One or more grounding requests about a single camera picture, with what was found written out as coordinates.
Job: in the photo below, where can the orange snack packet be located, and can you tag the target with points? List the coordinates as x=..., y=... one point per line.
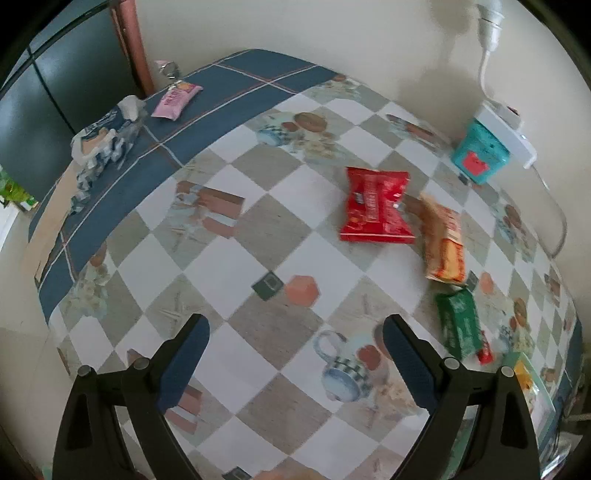
x=443, y=240

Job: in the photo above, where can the checkered printed tablecloth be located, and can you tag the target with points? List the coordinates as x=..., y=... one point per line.
x=286, y=221

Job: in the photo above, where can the teal tin box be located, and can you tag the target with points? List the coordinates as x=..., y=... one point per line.
x=480, y=152

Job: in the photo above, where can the green yellow flat packet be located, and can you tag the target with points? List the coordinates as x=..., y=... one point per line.
x=542, y=410

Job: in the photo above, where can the dark cabinet door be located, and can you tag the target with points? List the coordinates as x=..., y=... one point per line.
x=55, y=83

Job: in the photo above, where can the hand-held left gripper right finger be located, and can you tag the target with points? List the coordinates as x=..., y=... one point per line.
x=411, y=364

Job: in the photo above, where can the dark green snack packet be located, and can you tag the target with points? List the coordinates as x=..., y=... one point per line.
x=459, y=323

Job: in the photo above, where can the blue white tissue pack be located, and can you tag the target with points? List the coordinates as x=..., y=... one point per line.
x=108, y=134

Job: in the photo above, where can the green patterned object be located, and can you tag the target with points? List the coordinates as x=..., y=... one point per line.
x=14, y=191

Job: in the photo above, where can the brown wooden frame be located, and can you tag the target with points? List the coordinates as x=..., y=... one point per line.
x=131, y=41

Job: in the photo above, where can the small red brown snack packet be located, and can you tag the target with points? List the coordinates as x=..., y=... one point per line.
x=485, y=350

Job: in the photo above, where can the small pink snack packet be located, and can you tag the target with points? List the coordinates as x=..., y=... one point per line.
x=175, y=99

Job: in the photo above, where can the white power strip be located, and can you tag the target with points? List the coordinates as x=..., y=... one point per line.
x=512, y=131

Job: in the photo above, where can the yellow snack packet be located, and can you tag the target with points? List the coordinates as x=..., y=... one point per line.
x=525, y=381

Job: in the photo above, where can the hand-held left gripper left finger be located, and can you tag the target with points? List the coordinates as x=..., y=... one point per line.
x=182, y=364

